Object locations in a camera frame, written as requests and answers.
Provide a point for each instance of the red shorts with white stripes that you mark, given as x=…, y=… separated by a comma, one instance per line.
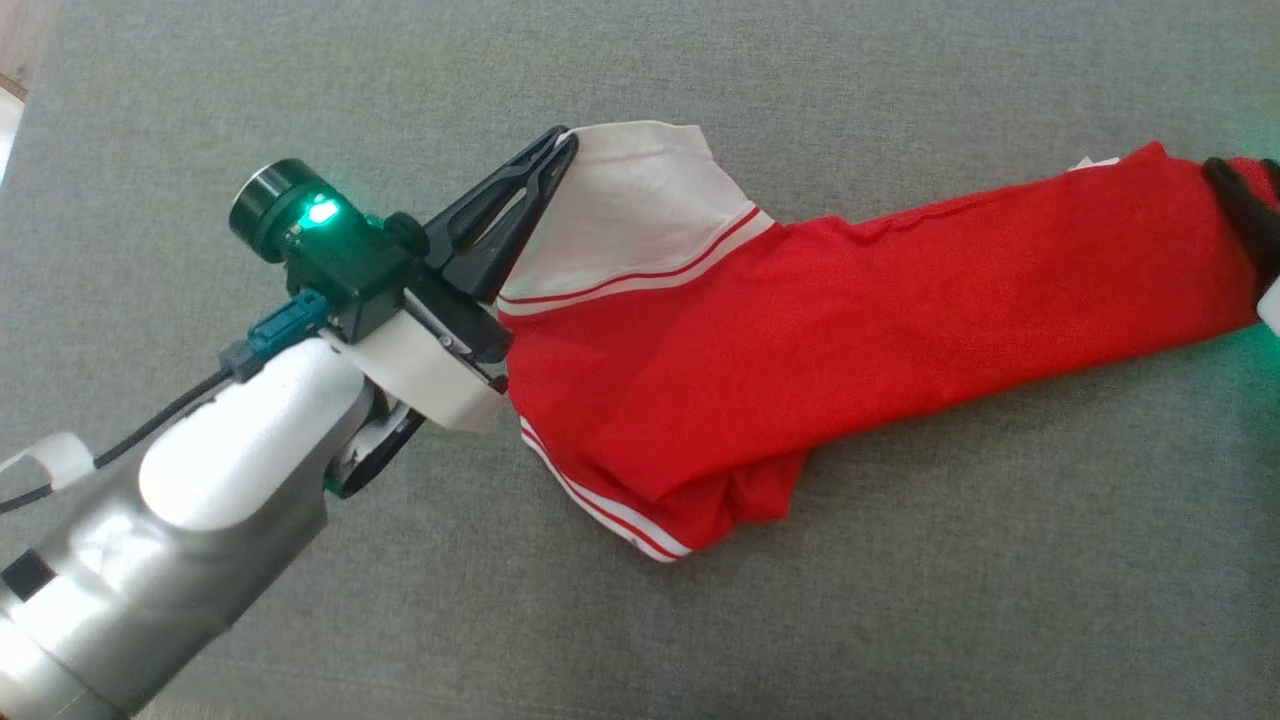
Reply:
x=850, y=330

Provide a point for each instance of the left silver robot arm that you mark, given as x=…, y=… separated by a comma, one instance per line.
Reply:
x=150, y=560

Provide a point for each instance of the large grey sofa seat cushion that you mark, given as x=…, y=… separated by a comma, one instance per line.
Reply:
x=900, y=600

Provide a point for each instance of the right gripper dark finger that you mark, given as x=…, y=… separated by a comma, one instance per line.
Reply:
x=1272, y=168
x=1240, y=210

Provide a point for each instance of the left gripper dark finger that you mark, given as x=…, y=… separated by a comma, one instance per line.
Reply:
x=525, y=235
x=490, y=185

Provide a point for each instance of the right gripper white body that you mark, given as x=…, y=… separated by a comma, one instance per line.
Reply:
x=1272, y=310

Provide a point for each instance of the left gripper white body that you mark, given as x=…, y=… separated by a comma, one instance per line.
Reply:
x=430, y=385

